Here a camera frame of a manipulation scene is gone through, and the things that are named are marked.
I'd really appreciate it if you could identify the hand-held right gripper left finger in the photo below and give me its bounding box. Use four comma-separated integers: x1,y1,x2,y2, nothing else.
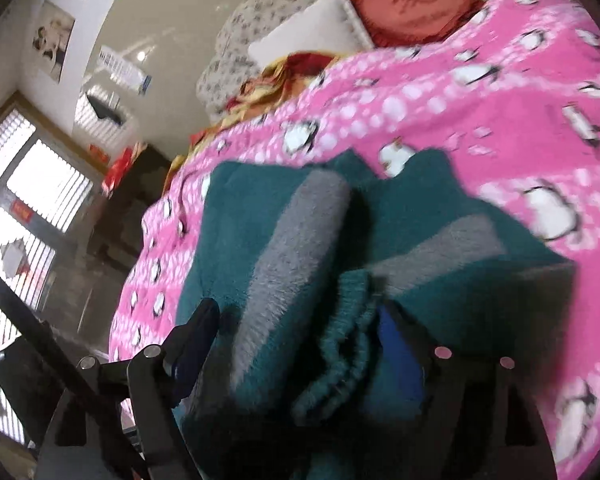
32,297,222,480

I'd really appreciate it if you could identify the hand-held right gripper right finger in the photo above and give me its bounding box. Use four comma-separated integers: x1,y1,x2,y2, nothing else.
377,300,556,480

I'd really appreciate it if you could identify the teal sweater with grey stripes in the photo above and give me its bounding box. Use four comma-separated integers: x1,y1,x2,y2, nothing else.
172,149,578,480

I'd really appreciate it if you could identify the dark wooden nightstand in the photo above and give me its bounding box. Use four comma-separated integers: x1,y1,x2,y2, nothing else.
87,142,177,273

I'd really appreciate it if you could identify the black metal rod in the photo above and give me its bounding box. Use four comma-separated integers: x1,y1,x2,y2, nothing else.
0,255,148,480

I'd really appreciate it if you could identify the red box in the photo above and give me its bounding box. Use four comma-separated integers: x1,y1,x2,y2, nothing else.
101,142,147,197

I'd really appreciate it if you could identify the barred window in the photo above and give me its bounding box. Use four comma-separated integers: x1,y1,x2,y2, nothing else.
0,92,96,443

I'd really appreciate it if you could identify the pink penguin print blanket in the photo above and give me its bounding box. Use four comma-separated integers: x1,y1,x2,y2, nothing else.
107,0,600,480

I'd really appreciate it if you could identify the floral quilt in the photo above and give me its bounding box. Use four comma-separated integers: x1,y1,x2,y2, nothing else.
196,0,381,123

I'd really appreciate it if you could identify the red and yellow striped blanket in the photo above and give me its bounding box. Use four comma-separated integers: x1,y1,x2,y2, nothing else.
165,51,341,196

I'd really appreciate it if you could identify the white pillow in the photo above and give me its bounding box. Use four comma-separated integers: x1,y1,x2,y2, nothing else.
247,0,376,68

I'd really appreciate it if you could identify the red heart cushion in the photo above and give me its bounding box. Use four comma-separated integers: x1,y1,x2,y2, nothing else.
347,0,486,48

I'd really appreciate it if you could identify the wall paper with blue edge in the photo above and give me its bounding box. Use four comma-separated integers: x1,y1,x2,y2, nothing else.
96,45,152,96

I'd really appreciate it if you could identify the wall poster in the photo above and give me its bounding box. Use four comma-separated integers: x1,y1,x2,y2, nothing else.
31,0,77,84

